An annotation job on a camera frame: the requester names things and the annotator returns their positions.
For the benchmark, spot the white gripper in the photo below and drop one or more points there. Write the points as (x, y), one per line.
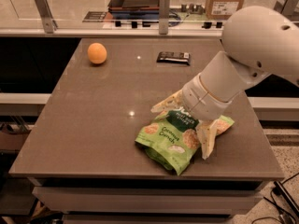
(202, 101)

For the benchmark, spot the green rice chip bag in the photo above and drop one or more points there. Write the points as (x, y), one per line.
(171, 139)

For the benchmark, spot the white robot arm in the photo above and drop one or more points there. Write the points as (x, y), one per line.
(257, 42)

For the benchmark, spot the black snack bar packet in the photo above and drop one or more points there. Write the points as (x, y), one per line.
(174, 57)

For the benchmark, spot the orange fruit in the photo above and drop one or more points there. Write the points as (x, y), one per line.
(97, 53)

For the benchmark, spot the cardboard box with label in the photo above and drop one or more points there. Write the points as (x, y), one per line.
(222, 9)

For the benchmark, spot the orange and black tray stack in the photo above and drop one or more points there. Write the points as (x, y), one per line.
(134, 9)

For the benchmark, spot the grey table drawer unit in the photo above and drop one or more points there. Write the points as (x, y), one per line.
(217, 204)

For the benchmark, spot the centre metal bracket post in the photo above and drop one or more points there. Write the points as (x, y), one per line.
(163, 16)

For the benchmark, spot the metal bracket post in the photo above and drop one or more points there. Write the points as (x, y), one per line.
(48, 22)
(163, 16)
(286, 7)

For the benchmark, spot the right metal bracket post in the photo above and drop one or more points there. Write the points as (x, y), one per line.
(286, 7)

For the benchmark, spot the left metal bracket post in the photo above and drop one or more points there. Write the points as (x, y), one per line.
(48, 22)

